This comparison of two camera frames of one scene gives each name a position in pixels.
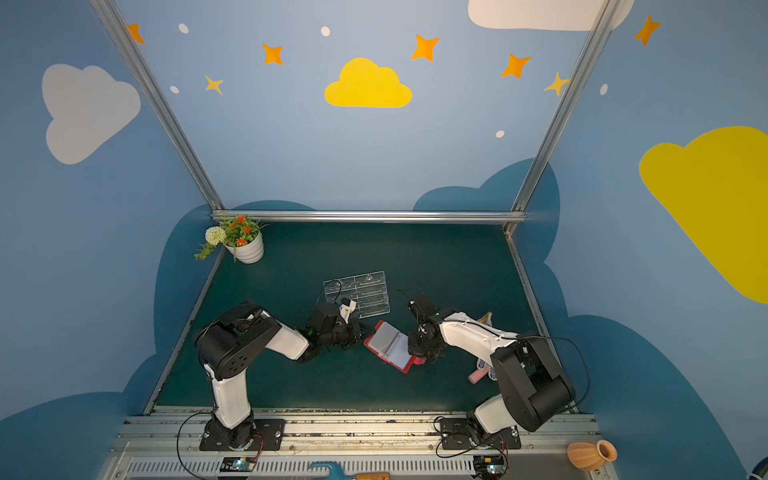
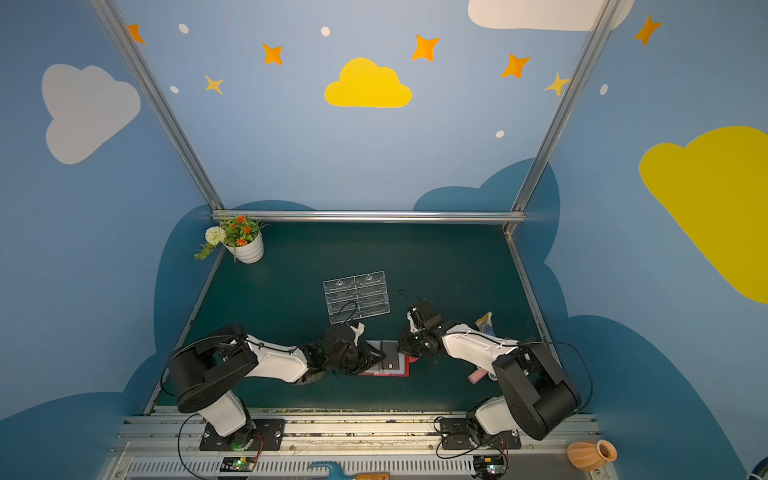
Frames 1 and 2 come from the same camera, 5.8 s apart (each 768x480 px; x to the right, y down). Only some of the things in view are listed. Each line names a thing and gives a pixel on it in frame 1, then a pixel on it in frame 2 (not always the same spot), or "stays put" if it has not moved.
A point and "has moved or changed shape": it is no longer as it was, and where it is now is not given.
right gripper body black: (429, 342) stays put
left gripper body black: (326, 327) to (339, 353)
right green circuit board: (493, 466) stays put
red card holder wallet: (391, 345) has moved or changed shape
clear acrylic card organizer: (369, 291) stays put
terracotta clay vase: (591, 456) stays put
